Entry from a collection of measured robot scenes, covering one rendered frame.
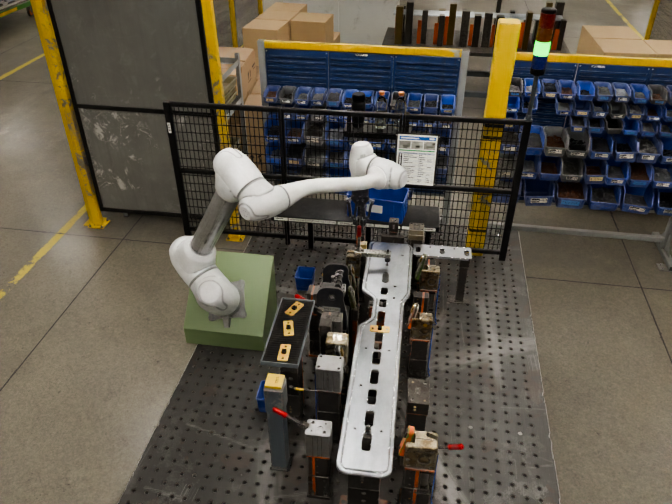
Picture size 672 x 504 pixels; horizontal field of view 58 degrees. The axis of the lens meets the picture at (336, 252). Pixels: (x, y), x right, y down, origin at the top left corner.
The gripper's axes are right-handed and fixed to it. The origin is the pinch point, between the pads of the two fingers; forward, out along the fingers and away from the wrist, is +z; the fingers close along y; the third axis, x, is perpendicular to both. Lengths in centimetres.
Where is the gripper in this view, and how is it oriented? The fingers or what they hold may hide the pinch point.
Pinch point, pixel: (359, 225)
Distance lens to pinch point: 284.2
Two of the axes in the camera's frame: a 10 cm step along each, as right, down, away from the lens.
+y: 9.9, 0.8, -1.1
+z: 0.0, 8.2, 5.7
